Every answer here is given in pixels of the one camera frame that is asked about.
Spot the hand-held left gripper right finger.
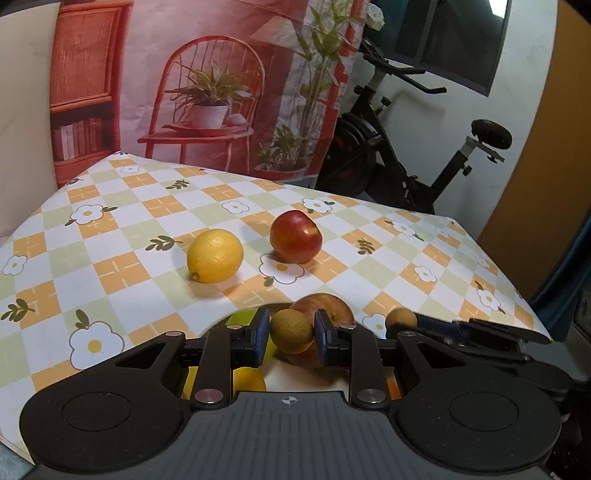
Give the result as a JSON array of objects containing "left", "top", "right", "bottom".
[{"left": 314, "top": 309, "right": 458, "bottom": 410}]

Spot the orange wooden door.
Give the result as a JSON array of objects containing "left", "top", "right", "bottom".
[{"left": 478, "top": 4, "right": 591, "bottom": 301}]

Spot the white plate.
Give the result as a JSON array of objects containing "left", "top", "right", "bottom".
[{"left": 203, "top": 300, "right": 402, "bottom": 400}]

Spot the printed backdrop cloth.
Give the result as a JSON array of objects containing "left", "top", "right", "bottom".
[{"left": 48, "top": 0, "right": 372, "bottom": 188}]

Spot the brown longan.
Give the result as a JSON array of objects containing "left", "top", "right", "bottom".
[
  {"left": 385, "top": 308, "right": 417, "bottom": 334},
  {"left": 270, "top": 309, "right": 315, "bottom": 354}
]

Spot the bright red apple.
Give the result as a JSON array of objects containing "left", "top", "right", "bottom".
[{"left": 270, "top": 210, "right": 323, "bottom": 265}]

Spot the dull red apple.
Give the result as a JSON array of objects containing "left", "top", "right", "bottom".
[{"left": 288, "top": 293, "right": 355, "bottom": 368}]

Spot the black exercise bike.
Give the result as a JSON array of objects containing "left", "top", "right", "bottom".
[{"left": 316, "top": 39, "right": 513, "bottom": 215}]

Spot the green apple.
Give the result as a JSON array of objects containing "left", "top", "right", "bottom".
[{"left": 217, "top": 309, "right": 259, "bottom": 329}]

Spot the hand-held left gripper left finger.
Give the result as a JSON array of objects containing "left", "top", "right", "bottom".
[{"left": 115, "top": 307, "right": 271, "bottom": 411}]

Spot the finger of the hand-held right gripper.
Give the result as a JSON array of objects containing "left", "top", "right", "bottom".
[{"left": 413, "top": 314, "right": 470, "bottom": 341}]

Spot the yellow lemon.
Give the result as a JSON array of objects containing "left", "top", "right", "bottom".
[
  {"left": 233, "top": 367, "right": 267, "bottom": 393},
  {"left": 187, "top": 228, "right": 244, "bottom": 284}
]

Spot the dark teal cloth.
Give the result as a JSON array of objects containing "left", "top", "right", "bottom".
[{"left": 531, "top": 222, "right": 591, "bottom": 342}]

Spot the checked floral tablecloth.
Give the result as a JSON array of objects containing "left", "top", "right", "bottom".
[{"left": 0, "top": 152, "right": 552, "bottom": 457}]

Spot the dark window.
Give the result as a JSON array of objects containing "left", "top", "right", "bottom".
[{"left": 369, "top": 0, "right": 511, "bottom": 97}]

